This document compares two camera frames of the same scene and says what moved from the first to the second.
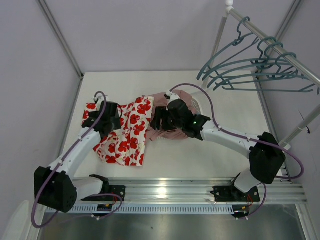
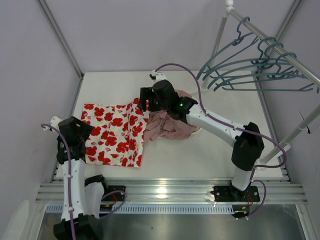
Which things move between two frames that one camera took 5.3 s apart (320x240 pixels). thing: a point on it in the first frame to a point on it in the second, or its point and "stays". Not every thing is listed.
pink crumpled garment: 159,100 stays
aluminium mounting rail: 196,189 stays
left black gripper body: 113,115 to 75,126
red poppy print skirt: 126,146 stays
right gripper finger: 157,122 to 142,104
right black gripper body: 160,119 to 145,99
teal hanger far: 234,43 stays
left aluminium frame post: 61,36 stays
